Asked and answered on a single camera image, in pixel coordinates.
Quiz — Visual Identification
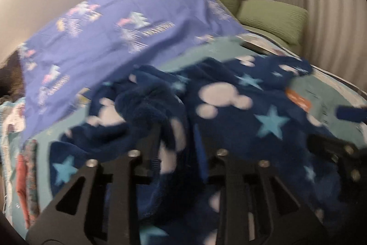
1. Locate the navy fleece star pajama top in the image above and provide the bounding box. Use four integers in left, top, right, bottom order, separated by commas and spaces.
49, 55, 349, 244

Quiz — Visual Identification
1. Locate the teal cartoon print quilt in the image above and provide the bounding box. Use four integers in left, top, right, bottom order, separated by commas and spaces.
0, 32, 367, 239

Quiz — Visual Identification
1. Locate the folded pink cloth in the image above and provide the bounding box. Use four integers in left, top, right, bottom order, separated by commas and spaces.
16, 154, 30, 229

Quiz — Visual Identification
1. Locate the folded floral cloth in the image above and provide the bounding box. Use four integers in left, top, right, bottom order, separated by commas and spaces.
23, 139, 40, 229

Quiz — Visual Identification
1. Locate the purple tree print sheet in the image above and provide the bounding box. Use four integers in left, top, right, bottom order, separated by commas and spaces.
18, 0, 245, 139

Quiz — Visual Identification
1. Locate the dark patterned pillow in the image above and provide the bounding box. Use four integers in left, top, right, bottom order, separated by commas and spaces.
0, 51, 25, 104

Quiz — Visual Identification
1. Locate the green pillow near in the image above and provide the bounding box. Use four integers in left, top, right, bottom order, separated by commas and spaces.
237, 0, 308, 45

